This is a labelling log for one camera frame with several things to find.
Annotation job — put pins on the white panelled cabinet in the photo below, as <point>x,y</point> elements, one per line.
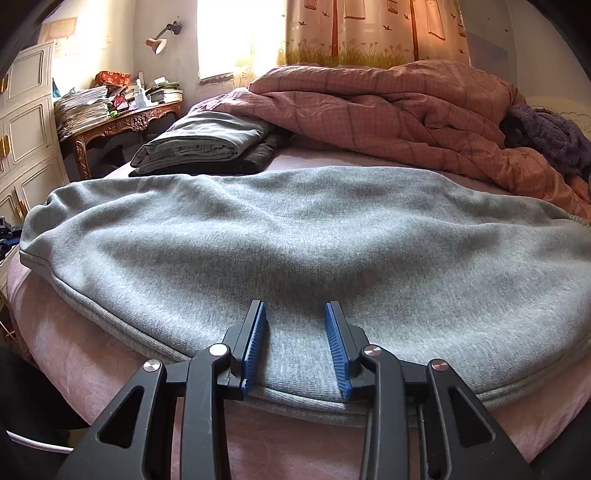
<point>32,120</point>

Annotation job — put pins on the stack of books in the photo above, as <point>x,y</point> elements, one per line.
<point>166,92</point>

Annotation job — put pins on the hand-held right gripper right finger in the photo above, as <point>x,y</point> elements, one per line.
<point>339,355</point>

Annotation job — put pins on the pink quilt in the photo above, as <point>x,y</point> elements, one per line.
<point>392,106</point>

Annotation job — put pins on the carved wooden desk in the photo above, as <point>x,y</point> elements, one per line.
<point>134,117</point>

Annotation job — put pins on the bright window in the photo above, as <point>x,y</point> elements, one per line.
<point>231,37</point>

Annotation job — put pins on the red cardboard box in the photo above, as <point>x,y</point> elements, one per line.
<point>113,77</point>

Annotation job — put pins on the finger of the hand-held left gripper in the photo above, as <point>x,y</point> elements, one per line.
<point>7,241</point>

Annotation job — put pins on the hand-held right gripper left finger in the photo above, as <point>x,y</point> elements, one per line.
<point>255,350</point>

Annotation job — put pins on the olive grey pants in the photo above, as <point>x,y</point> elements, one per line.
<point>203,134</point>

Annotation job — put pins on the white wall paper sheet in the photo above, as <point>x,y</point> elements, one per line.
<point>64,48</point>

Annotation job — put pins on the pink wall lamp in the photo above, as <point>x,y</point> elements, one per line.
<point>157,45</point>

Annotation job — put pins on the red packet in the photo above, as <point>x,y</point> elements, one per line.
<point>121,101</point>

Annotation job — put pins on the cream carved headboard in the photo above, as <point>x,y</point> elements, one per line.
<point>572,110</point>

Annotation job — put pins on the framed wall certificate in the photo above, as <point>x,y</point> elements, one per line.
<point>60,27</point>

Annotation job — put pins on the purple fleece blanket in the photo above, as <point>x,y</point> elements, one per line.
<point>549,134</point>

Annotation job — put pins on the tree print curtain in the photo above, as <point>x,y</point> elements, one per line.
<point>369,37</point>

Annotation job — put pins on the light grey pants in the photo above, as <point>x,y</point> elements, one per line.
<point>277,249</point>

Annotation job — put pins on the dark grey pants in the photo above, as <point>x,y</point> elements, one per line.
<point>256,159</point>

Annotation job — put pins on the stack of papers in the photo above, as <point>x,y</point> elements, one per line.
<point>81,110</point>

